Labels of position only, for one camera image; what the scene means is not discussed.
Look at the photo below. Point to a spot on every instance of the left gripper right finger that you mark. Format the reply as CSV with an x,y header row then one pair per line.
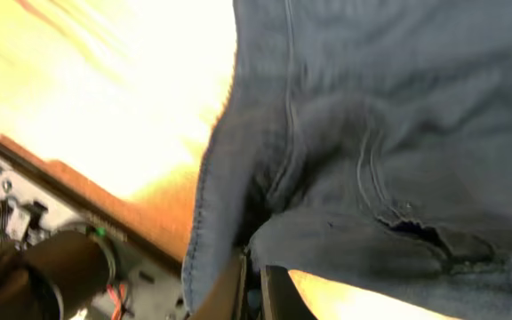
x,y
280,298

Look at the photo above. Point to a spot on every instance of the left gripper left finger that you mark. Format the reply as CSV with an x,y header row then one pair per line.
x,y
227,298

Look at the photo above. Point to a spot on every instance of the dark navy blue shorts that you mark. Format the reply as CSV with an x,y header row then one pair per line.
x,y
367,142

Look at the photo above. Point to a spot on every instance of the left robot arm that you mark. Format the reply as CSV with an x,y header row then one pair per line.
x,y
84,271

